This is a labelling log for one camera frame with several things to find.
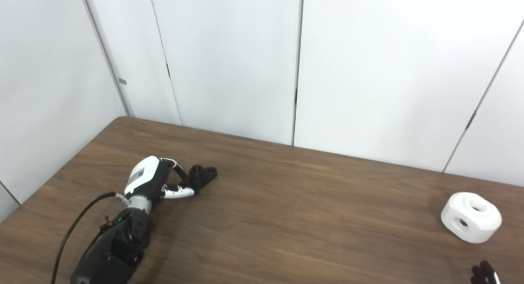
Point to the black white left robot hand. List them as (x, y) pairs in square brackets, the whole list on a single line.
[(141, 175)]

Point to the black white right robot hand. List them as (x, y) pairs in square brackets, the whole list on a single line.
[(485, 276)]

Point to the round white piece with holes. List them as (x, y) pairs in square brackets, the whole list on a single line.
[(483, 226)]

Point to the black flanged holder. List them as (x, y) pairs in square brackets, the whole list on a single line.
[(202, 175)]

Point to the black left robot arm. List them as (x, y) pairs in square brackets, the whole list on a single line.
[(114, 247)]

